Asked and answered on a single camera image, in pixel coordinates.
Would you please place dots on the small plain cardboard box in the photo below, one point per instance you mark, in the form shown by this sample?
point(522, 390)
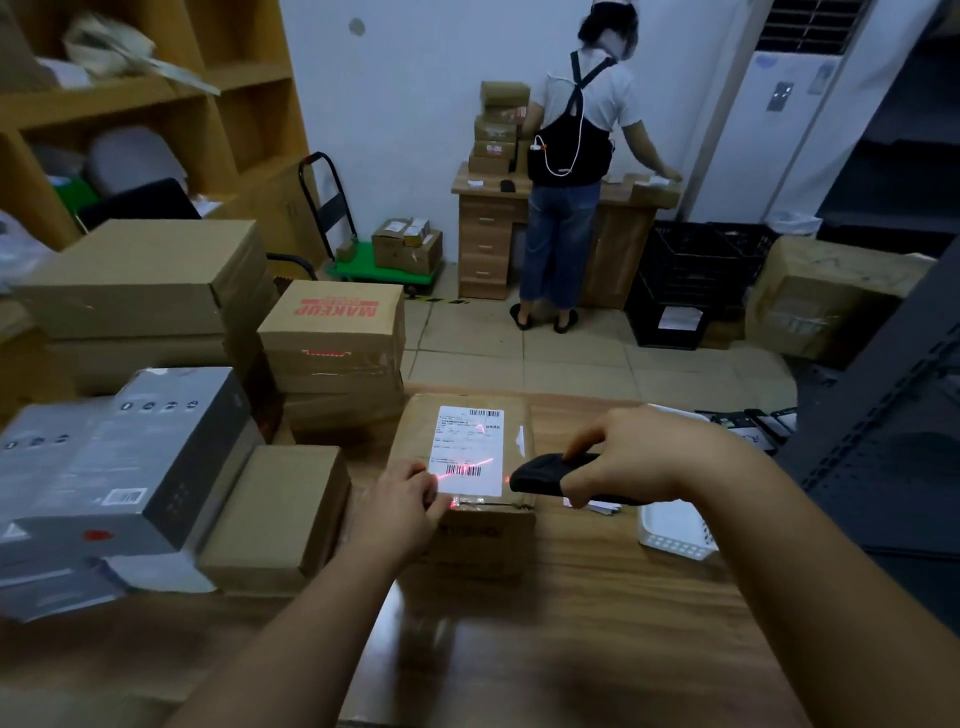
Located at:
point(270, 517)

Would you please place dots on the wooden drawer desk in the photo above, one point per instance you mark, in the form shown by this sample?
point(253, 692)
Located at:
point(484, 240)

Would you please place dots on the small yellowish cardboard box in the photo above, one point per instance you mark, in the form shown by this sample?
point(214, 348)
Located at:
point(417, 234)

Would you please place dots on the stack of large cardboard boxes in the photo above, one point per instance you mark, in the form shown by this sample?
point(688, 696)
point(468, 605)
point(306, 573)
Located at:
point(247, 112)

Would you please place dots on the black plastic crate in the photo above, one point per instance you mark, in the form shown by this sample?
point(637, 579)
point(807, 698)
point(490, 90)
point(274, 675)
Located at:
point(682, 255)
point(750, 262)

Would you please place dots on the white standing air conditioner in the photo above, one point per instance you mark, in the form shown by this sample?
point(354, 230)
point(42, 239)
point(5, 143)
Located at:
point(765, 135)

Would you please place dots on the grey soft parcel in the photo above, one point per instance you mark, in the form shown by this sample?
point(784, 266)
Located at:
point(135, 161)

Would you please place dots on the black office chair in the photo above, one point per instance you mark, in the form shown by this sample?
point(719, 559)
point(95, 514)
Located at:
point(135, 202)

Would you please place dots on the white perforated plastic tray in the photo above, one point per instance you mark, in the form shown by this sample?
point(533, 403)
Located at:
point(671, 532)

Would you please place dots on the dark metal shelf rack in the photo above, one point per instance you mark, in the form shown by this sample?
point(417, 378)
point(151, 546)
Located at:
point(900, 150)
point(885, 465)

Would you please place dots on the person's right forearm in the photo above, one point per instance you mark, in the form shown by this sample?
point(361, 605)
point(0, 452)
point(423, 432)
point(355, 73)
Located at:
point(825, 600)

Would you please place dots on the brown taped cardboard parcel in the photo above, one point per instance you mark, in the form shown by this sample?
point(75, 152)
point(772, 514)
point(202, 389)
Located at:
point(480, 540)

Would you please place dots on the person's left hand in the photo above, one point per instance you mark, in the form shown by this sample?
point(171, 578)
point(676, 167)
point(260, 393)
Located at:
point(397, 525)

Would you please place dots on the black scanners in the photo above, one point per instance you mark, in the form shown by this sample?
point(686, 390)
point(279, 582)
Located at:
point(739, 433)

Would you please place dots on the crumpled white bag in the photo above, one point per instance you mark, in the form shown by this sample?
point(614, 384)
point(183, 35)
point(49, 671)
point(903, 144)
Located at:
point(112, 45)

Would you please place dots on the red printed cardboard box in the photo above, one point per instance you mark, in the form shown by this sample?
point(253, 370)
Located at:
point(330, 315)

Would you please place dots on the medium taped cardboard box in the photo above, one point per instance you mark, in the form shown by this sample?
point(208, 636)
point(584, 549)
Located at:
point(412, 259)

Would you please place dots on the white plastic bag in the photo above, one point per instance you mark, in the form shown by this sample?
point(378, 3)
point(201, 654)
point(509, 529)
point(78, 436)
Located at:
point(793, 223)

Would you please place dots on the small labelled cardboard box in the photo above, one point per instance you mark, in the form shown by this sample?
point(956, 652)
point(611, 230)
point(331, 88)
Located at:
point(390, 229)

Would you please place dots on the tiny cardboard box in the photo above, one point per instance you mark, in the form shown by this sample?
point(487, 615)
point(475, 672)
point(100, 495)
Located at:
point(346, 251)

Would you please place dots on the black plastic crates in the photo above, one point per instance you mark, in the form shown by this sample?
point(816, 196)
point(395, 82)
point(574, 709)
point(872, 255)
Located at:
point(652, 330)

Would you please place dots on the person's left forearm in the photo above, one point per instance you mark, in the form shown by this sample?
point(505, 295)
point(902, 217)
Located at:
point(300, 652)

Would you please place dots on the black flat device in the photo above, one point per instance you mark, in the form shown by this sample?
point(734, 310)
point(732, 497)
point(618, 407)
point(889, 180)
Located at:
point(786, 418)
point(765, 424)

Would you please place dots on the stack of white stickers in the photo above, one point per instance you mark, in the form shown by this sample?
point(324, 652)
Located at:
point(604, 508)

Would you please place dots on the stack of small cardboard boxes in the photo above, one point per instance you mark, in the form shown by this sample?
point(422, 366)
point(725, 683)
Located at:
point(499, 120)

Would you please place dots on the person's right hand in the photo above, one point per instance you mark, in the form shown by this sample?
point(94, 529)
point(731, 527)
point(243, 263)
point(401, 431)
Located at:
point(660, 454)

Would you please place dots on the green platform trolley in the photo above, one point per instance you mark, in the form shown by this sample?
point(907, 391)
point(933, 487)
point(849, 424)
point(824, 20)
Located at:
point(352, 266)

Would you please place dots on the large wrapped cardboard box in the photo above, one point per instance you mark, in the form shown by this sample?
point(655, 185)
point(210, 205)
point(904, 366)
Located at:
point(825, 292)

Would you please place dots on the black handheld scanner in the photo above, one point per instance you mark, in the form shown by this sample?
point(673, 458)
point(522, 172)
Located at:
point(540, 476)

